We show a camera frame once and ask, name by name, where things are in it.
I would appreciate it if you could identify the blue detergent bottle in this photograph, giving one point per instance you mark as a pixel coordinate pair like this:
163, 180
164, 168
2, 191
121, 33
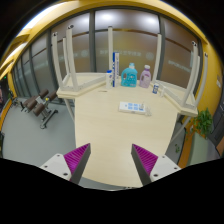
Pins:
129, 76

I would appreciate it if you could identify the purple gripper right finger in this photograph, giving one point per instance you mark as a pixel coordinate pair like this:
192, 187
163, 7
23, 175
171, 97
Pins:
151, 167

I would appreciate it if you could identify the purple detergent bottle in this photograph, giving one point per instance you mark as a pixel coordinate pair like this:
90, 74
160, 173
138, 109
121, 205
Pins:
145, 77

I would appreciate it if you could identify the tall blue white box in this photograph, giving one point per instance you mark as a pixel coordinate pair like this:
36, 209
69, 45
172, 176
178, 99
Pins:
115, 68

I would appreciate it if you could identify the upturned white table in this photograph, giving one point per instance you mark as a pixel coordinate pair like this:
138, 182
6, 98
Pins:
73, 84
177, 68

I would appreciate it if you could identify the white power strip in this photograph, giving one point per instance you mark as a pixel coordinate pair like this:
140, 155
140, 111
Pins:
129, 107

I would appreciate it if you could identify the upturned white table left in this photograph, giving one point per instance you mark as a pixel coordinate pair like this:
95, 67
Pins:
73, 84

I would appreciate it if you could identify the green potted plant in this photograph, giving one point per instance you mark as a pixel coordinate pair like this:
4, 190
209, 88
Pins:
202, 123

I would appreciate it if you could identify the white bottle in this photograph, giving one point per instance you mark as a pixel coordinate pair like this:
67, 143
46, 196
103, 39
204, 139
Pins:
109, 79

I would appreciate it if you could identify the small blue white box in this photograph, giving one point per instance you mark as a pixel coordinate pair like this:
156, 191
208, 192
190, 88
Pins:
155, 88

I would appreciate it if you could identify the upturned white table right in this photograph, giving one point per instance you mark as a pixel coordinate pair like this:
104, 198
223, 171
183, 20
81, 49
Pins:
177, 68

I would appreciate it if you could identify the small clear bottle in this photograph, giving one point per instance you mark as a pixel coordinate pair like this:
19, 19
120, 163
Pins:
162, 91

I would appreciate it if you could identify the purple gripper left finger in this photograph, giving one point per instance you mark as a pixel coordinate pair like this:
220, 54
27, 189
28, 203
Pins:
69, 166

